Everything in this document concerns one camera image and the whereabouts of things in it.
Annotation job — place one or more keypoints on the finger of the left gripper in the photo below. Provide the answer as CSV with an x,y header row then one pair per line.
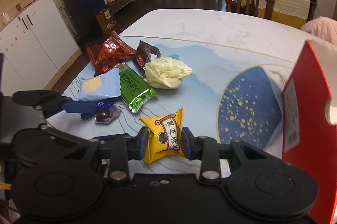
x,y
87,109
50,102

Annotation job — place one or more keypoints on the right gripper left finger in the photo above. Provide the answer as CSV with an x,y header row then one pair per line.
x,y
123,149

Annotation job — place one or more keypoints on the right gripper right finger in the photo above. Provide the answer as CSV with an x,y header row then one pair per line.
x,y
204,149

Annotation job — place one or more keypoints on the black chocolate packet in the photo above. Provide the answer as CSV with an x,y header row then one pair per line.
x,y
107,115

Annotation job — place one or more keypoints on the light blue biscuit packet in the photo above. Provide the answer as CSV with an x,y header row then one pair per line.
x,y
104,86

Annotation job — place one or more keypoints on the yellow sesame snack packet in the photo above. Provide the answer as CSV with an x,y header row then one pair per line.
x,y
164,137

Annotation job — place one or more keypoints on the green snack bar packet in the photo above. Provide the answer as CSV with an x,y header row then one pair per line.
x,y
135,91

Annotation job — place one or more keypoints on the orange-brown triangular snack bag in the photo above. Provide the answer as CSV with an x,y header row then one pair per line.
x,y
106,56

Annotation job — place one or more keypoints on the dark brown snack packet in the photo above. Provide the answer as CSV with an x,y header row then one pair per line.
x,y
143,56

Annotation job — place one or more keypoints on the pale yellow snack bag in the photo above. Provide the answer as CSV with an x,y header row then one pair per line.
x,y
166,73

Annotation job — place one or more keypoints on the red cardboard box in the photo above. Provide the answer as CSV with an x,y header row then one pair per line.
x,y
309,122

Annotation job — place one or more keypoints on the white storage cabinet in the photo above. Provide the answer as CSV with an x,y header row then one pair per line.
x,y
38,48

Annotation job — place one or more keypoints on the brown paper gift bag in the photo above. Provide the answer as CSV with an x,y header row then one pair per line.
x,y
106,21

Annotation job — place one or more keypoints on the dark blue cabinet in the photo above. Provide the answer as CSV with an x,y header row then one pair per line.
x,y
81,0

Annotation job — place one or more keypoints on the pink padded chair cover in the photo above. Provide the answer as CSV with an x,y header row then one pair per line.
x,y
323,28

